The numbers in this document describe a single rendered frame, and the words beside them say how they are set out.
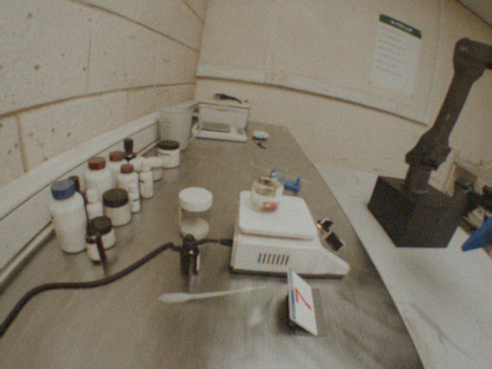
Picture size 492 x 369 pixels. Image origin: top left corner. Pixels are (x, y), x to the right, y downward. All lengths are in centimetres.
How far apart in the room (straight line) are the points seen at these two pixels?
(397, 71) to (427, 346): 190
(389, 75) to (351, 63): 33
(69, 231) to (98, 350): 20
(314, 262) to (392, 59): 183
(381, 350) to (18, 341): 48
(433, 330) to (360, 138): 168
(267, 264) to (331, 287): 12
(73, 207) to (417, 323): 57
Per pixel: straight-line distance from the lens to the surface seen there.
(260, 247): 35
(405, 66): 213
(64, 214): 41
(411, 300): 49
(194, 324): 33
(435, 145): 61
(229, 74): 170
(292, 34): 180
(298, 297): 34
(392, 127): 209
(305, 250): 37
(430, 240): 67
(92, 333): 34
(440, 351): 45
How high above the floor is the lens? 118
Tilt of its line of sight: 24 degrees down
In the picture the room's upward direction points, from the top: 9 degrees clockwise
